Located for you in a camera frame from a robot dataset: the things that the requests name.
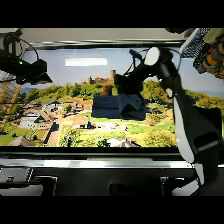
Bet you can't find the heap of clothes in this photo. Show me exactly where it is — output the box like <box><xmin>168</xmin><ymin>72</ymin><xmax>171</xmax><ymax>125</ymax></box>
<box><xmin>192</xmin><ymin>27</ymin><xmax>224</xmax><ymax>80</ymax></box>

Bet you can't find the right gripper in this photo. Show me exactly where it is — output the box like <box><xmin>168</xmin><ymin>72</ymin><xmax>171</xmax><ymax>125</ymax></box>
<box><xmin>113</xmin><ymin>71</ymin><xmax>145</xmax><ymax>97</ymax></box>

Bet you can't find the checked garment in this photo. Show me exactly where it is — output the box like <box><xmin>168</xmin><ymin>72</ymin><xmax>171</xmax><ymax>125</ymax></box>
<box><xmin>180</xmin><ymin>28</ymin><xmax>210</xmax><ymax>60</ymax></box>

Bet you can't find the dark blue garment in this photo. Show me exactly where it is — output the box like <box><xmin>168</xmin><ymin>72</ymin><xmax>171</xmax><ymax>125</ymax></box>
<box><xmin>91</xmin><ymin>92</ymin><xmax>148</xmax><ymax>122</ymax></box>

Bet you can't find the silver frame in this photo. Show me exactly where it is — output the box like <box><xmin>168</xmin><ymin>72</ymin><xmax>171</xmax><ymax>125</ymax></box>
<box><xmin>0</xmin><ymin>155</ymin><xmax>224</xmax><ymax>197</ymax></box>

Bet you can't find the black cable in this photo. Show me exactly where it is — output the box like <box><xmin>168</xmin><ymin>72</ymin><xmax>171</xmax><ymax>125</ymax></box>
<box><xmin>123</xmin><ymin>48</ymin><xmax>150</xmax><ymax>77</ymax></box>
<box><xmin>2</xmin><ymin>33</ymin><xmax>40</xmax><ymax>63</ymax></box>

